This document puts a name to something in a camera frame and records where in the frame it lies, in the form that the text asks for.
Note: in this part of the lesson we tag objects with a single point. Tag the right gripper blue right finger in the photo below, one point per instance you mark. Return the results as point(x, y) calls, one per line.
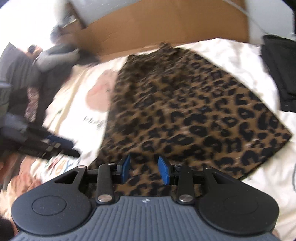
point(164, 167)

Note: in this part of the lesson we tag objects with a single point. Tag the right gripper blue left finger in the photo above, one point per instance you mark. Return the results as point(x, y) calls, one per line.
point(123, 169)

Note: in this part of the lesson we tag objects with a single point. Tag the leopard print garment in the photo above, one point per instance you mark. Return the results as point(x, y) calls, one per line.
point(175, 103)

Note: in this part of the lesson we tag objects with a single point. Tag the white cartoon bed sheet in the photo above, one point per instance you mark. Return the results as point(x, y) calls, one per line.
point(70, 116)

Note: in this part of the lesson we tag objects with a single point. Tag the grey neck pillow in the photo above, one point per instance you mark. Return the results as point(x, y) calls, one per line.
point(57, 55)

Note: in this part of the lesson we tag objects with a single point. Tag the brown cardboard sheet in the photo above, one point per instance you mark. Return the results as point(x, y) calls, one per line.
point(144, 25)

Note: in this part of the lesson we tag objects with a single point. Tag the black garment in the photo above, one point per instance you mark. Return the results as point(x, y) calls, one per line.
point(279, 56)

